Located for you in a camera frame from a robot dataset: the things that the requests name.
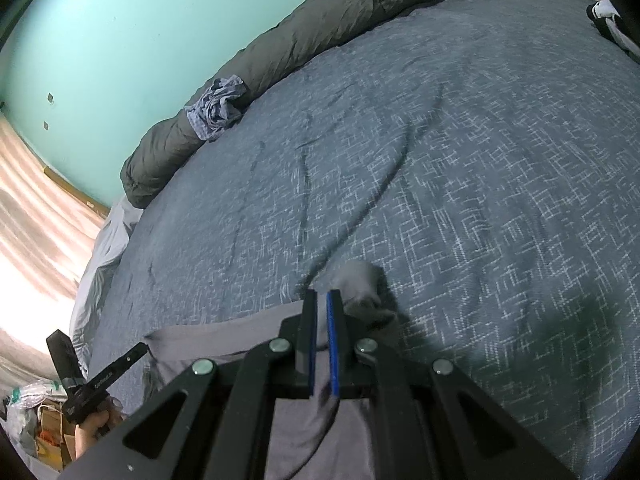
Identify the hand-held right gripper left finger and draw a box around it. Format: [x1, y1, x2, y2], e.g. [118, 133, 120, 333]
[57, 289, 317, 480]

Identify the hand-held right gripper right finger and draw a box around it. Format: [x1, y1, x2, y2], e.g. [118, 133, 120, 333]
[326, 289, 576, 480]

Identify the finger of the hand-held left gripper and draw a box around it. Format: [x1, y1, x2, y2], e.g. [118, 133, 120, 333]
[115, 342, 150, 372]

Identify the grey shirt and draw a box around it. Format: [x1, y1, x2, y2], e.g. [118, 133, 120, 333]
[142, 259, 401, 480]

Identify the person's left hand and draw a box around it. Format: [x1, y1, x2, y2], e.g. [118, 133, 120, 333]
[74, 396, 125, 461]

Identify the white plastic bag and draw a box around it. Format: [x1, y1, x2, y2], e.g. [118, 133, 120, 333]
[5, 380, 68, 456]

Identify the cardboard box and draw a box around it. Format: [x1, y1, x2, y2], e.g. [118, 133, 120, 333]
[37, 400, 77, 471]

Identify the white bed sheet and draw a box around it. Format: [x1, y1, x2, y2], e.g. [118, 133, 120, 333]
[70, 195, 146, 361]

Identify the light striped curtain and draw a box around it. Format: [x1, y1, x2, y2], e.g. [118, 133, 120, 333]
[0, 110, 111, 376]

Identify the blue patterned blanket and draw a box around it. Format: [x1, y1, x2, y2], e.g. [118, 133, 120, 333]
[75, 0, 640, 480]

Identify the crumpled blue-grey cloth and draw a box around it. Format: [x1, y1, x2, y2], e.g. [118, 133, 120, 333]
[185, 75, 249, 142]

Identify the dark olive rolled duvet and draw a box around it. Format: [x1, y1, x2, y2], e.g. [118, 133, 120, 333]
[120, 0, 501, 209]

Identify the black and white garment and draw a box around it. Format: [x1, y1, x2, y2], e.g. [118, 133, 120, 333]
[585, 0, 640, 61]

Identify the wooden window frame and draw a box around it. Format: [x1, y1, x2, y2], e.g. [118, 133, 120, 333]
[44, 166, 110, 217]

